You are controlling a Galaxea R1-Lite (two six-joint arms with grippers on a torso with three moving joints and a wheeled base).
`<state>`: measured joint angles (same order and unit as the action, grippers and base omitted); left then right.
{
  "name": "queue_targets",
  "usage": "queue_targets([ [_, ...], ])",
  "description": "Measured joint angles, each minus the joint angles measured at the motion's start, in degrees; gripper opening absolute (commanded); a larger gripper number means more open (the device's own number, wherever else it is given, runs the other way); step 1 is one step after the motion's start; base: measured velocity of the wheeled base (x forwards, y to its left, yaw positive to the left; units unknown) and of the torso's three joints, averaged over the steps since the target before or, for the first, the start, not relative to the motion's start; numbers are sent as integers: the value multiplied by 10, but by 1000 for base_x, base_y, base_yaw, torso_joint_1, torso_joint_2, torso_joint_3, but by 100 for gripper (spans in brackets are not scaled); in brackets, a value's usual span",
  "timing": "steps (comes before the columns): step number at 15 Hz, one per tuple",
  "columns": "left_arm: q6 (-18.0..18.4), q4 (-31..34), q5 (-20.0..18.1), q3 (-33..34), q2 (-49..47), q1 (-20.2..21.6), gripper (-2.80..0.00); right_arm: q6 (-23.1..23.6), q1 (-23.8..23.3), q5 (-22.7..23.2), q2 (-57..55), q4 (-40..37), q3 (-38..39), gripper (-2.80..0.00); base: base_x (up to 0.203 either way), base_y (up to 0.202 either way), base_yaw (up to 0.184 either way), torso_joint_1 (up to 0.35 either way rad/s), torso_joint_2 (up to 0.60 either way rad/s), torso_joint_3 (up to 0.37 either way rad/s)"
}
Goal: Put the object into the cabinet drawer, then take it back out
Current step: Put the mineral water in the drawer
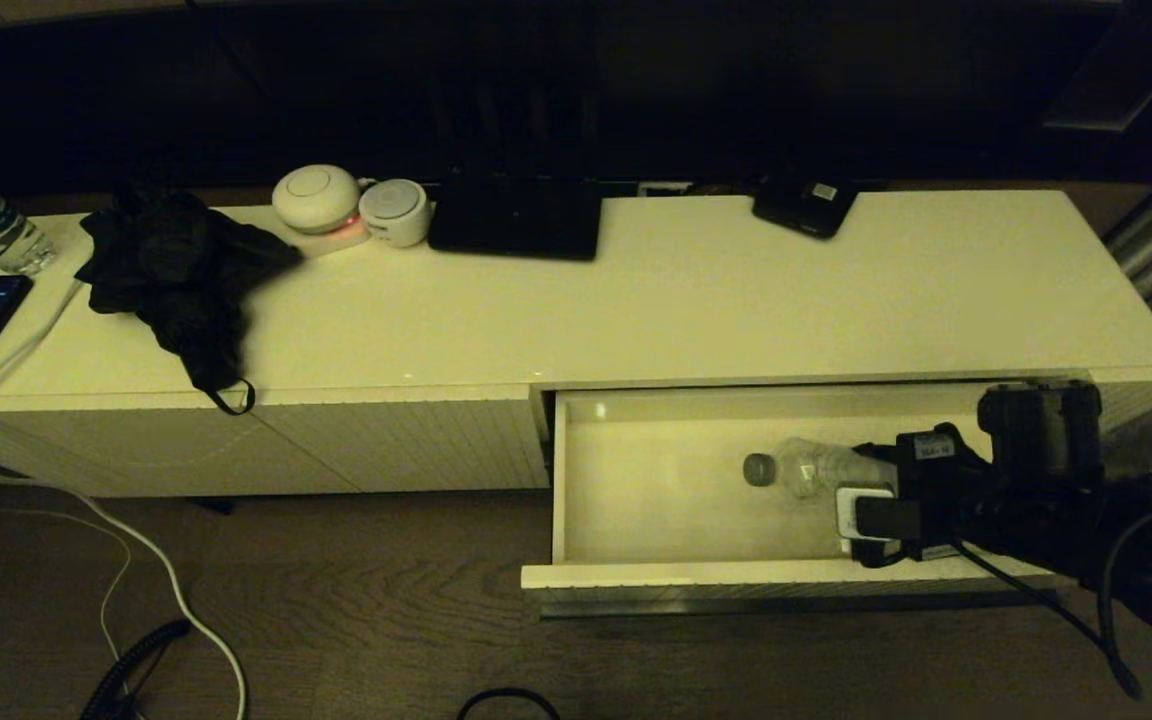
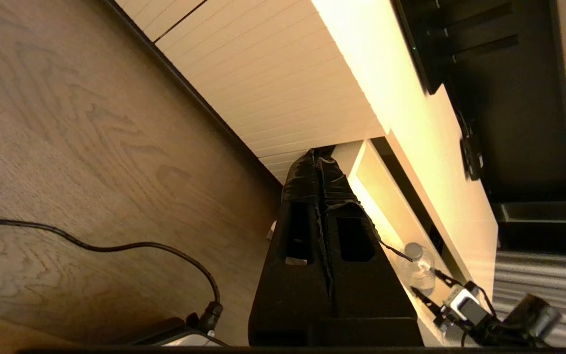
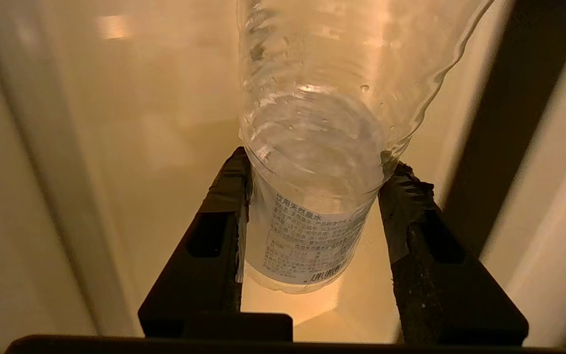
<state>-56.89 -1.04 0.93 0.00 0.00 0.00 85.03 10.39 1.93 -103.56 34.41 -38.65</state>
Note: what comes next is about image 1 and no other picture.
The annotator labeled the clear plastic water bottle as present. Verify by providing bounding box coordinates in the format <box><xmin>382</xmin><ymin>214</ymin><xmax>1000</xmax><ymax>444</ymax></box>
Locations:
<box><xmin>742</xmin><ymin>437</ymin><xmax>899</xmax><ymax>503</ymax></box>

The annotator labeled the white ribbed drawer black handle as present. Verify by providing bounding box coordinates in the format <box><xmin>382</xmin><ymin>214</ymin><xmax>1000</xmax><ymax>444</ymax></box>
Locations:
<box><xmin>521</xmin><ymin>375</ymin><xmax>1087</xmax><ymax>613</ymax></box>

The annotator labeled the white low cabinet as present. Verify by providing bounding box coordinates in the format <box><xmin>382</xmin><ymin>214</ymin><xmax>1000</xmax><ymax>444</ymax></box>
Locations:
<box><xmin>0</xmin><ymin>188</ymin><xmax>1152</xmax><ymax>498</ymax></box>

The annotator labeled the black HDMI box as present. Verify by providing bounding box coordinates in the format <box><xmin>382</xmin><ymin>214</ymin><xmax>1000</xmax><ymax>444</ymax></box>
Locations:
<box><xmin>751</xmin><ymin>175</ymin><xmax>859</xmax><ymax>241</ymax></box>

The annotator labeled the black flat set-top box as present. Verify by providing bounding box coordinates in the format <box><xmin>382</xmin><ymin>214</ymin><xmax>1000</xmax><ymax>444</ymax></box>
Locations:
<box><xmin>428</xmin><ymin>172</ymin><xmax>603</xmax><ymax>261</ymax></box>

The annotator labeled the dark side cabinet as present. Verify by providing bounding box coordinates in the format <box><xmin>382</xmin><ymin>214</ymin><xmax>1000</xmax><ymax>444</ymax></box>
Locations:
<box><xmin>1031</xmin><ymin>0</ymin><xmax>1152</xmax><ymax>136</ymax></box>

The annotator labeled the white ribbed cabinet door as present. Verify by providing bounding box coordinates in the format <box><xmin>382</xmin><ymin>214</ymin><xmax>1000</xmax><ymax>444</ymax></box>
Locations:
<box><xmin>256</xmin><ymin>383</ymin><xmax>549</xmax><ymax>494</ymax></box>

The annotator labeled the small white round speaker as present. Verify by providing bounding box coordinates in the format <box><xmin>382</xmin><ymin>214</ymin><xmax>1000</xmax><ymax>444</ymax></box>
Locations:
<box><xmin>358</xmin><ymin>178</ymin><xmax>432</xmax><ymax>247</ymax></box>

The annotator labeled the white base pad red light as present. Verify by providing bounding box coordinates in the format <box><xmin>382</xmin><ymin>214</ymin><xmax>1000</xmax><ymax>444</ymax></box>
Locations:
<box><xmin>286</xmin><ymin>212</ymin><xmax>373</xmax><ymax>259</ymax></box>

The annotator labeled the large white round device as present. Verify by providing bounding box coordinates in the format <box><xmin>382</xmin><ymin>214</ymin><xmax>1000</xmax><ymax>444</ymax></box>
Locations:
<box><xmin>271</xmin><ymin>164</ymin><xmax>361</xmax><ymax>235</ymax></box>

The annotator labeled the black folded umbrella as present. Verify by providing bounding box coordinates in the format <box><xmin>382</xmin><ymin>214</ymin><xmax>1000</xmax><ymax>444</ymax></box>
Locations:
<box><xmin>74</xmin><ymin>187</ymin><xmax>301</xmax><ymax>416</ymax></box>

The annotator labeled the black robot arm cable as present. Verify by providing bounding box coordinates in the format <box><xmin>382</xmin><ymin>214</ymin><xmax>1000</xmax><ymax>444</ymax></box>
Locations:
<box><xmin>951</xmin><ymin>540</ymin><xmax>1142</xmax><ymax>701</ymax></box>

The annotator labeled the black floor cable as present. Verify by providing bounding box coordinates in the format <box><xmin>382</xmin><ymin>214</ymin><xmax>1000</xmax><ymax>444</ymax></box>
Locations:
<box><xmin>456</xmin><ymin>688</ymin><xmax>562</xmax><ymax>720</ymax></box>

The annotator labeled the thick white cable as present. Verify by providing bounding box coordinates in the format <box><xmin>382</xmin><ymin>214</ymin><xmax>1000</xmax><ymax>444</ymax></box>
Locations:
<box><xmin>0</xmin><ymin>278</ymin><xmax>249</xmax><ymax>720</ymax></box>

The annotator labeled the black corrugated hose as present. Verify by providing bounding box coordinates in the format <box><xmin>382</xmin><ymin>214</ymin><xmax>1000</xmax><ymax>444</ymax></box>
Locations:
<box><xmin>81</xmin><ymin>618</ymin><xmax>195</xmax><ymax>720</ymax></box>

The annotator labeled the thin white cable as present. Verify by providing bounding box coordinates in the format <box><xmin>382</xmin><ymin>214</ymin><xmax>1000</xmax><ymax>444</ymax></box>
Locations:
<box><xmin>0</xmin><ymin>470</ymin><xmax>132</xmax><ymax>661</ymax></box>

